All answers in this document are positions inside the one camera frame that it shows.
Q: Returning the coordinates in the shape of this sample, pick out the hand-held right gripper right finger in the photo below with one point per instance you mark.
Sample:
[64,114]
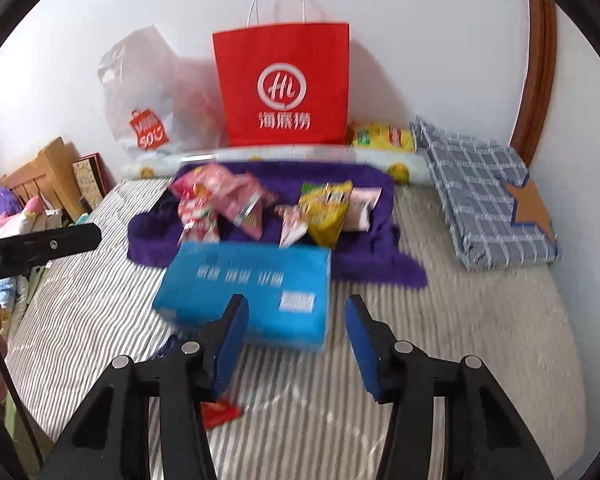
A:
[362,350]

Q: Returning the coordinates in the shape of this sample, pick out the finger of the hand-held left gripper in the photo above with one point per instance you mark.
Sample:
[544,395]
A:
[45,247]

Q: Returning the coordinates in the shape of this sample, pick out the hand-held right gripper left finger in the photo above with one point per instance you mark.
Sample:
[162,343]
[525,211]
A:
[230,347]

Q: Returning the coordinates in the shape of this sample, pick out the blue tissue box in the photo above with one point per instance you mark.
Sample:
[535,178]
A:
[240,280]

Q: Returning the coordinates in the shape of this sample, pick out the pink and yellow snack packet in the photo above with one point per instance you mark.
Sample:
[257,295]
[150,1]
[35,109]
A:
[197,220]

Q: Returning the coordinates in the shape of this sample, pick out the light pink snack packet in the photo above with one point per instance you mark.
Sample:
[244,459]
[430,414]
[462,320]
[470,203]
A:
[362,207]

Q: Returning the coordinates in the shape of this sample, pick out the cartoon print pillow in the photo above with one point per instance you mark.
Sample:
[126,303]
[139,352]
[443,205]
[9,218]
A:
[22,215]

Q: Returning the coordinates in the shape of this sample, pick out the purple plush toy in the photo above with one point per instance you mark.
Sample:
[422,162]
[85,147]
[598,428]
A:
[5,200]

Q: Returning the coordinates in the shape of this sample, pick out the red snack packet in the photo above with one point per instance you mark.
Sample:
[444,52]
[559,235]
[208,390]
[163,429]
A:
[220,412]

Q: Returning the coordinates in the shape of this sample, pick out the green blanket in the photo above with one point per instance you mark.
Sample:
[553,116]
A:
[17,310]

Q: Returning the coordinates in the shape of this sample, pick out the wooden headboard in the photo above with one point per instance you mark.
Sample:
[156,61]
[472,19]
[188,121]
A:
[50,170]

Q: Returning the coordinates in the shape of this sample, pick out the patterned book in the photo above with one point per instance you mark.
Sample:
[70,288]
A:
[90,180]

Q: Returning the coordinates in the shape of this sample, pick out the purple towel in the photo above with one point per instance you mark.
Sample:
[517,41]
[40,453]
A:
[360,255]

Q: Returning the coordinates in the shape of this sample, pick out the striped bed sheet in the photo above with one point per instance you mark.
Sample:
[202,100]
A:
[480,335]

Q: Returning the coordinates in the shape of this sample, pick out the lemon-patterned paper roll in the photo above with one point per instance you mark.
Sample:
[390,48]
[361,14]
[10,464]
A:
[150,165]

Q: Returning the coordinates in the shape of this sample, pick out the white plastic bag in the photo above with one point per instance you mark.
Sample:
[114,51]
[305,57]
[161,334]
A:
[140,85]

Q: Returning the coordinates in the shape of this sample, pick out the blue plaid folded cloth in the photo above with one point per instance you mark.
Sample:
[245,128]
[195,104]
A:
[475,185]

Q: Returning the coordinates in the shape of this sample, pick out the yellow tea box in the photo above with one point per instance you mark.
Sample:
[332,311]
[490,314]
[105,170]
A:
[385,137]

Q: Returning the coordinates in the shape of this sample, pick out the brown star-shaped cardboard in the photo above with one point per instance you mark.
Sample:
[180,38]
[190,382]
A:
[530,207]

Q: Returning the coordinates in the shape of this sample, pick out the red paper bag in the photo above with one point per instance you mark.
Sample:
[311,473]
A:
[280,70]

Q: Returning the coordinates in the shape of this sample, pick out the wooden door frame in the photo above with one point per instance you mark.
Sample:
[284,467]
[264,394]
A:
[537,70]

